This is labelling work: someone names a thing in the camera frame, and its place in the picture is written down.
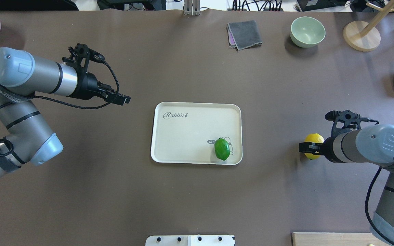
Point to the mint green bowl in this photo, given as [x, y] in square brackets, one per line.
[307, 32]

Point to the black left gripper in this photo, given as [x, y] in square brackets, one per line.
[88, 86]

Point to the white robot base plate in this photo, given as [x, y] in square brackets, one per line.
[191, 240]

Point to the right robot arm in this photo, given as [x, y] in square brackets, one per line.
[373, 144]

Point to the yellow lemon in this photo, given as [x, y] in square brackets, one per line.
[315, 138]

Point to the cream rabbit tray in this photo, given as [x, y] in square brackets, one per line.
[185, 132]

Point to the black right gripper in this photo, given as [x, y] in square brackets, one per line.
[327, 148]

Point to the grey folded cloth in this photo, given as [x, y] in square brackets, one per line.
[243, 35]

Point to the wooden mug stand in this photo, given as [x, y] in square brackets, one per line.
[364, 36]

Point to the wooden cutting board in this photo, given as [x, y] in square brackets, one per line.
[335, 239]

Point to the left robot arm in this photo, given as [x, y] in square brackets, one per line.
[22, 74]

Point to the aluminium frame post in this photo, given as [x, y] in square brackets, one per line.
[191, 7]

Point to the green lime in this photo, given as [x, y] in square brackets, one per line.
[222, 149]

